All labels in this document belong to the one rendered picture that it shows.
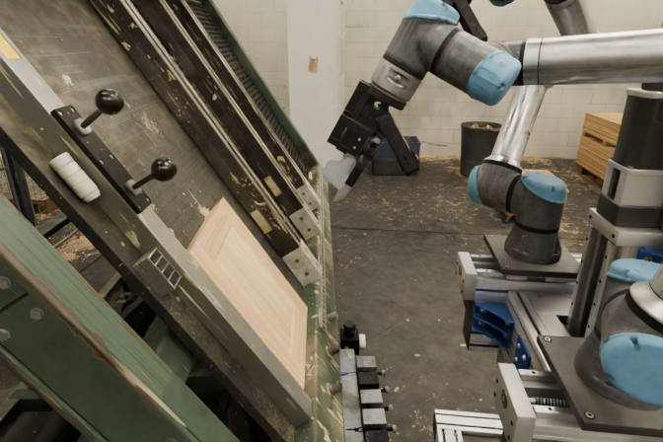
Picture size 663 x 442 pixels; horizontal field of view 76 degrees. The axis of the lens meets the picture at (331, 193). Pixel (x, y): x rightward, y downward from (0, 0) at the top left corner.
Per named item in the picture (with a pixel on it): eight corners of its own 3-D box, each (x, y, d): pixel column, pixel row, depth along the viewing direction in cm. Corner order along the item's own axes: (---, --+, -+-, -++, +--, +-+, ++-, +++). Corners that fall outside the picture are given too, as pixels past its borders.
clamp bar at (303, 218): (306, 243, 164) (359, 212, 160) (92, -54, 128) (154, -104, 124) (306, 232, 173) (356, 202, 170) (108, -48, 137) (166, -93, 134)
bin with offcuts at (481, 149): (501, 182, 516) (509, 128, 494) (459, 180, 522) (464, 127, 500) (491, 170, 565) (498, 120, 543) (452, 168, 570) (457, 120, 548)
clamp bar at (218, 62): (307, 215, 190) (353, 187, 186) (130, -38, 154) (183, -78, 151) (308, 206, 200) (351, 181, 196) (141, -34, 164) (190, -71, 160)
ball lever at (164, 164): (127, 205, 70) (170, 183, 62) (111, 186, 69) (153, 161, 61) (144, 192, 73) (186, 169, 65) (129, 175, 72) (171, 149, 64)
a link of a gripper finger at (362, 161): (344, 177, 76) (369, 135, 73) (353, 182, 76) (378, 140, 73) (341, 184, 71) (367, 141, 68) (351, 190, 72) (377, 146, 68)
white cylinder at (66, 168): (43, 165, 63) (82, 206, 65) (58, 154, 62) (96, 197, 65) (55, 159, 66) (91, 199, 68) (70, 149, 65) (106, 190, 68)
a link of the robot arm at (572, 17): (609, 88, 120) (567, -14, 85) (567, 85, 128) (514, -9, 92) (623, 49, 120) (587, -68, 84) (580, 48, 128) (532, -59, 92)
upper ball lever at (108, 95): (77, 145, 67) (114, 112, 59) (59, 125, 66) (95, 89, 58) (96, 134, 70) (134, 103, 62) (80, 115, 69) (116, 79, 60)
